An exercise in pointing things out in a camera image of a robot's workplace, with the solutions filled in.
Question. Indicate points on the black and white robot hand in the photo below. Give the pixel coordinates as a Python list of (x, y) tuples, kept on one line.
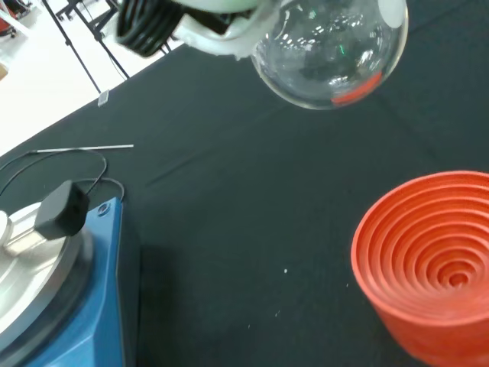
[(214, 36)]

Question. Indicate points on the heater with blue base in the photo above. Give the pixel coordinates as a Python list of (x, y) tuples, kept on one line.
[(95, 306)]

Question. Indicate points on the orange stepped flask holder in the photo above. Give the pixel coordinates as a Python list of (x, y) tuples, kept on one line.
[(420, 267)]

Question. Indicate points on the small clear clip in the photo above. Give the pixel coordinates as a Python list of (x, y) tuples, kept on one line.
[(104, 98)]

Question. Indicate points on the black tripod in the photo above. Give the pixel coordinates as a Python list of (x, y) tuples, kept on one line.
[(78, 57)]

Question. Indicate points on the black bench cloth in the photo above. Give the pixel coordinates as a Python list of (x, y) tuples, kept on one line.
[(244, 199)]

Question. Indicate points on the thin metal probe rod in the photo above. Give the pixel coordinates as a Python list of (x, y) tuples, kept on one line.
[(88, 147)]

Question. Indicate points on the red wheeled cart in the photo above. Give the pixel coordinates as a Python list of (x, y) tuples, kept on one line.
[(5, 19)]

